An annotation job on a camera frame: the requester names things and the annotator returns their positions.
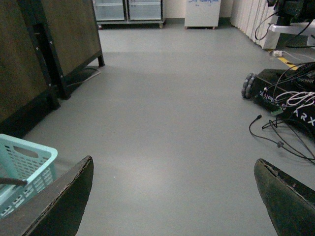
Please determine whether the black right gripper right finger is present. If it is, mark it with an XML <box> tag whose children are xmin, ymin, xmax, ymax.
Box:
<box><xmin>254</xmin><ymin>158</ymin><xmax>315</xmax><ymax>236</ymax></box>

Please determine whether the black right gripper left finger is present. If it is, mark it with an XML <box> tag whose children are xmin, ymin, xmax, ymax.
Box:
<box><xmin>0</xmin><ymin>156</ymin><xmax>94</xmax><ymax>236</ymax></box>

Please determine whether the brown basket handle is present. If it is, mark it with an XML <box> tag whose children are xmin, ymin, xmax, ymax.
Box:
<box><xmin>0</xmin><ymin>177</ymin><xmax>28</xmax><ymax>186</ymax></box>

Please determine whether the light blue plastic basket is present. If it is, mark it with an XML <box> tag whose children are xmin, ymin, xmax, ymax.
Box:
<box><xmin>0</xmin><ymin>134</ymin><xmax>58</xmax><ymax>219</ymax></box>

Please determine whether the white power strip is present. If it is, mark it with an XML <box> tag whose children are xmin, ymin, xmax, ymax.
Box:
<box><xmin>272</xmin><ymin>50</ymin><xmax>283</xmax><ymax>57</ymax></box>

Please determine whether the white table with equipment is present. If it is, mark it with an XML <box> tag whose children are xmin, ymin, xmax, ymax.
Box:
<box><xmin>262</xmin><ymin>20</ymin><xmax>315</xmax><ymax>49</ymax></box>

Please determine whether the dark wooden display stand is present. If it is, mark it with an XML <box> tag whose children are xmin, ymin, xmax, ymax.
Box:
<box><xmin>0</xmin><ymin>0</ymin><xmax>105</xmax><ymax>137</ymax></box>

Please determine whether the glass door refrigerator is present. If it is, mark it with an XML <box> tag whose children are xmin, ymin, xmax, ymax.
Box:
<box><xmin>93</xmin><ymin>0</ymin><xmax>165</xmax><ymax>29</ymax></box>

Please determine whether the white chest freezer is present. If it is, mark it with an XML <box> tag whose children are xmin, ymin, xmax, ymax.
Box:
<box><xmin>184</xmin><ymin>0</ymin><xmax>221</xmax><ymax>29</ymax></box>

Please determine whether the black cable on floor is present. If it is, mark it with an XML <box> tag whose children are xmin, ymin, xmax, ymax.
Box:
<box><xmin>249</xmin><ymin>114</ymin><xmax>315</xmax><ymax>165</ymax></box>

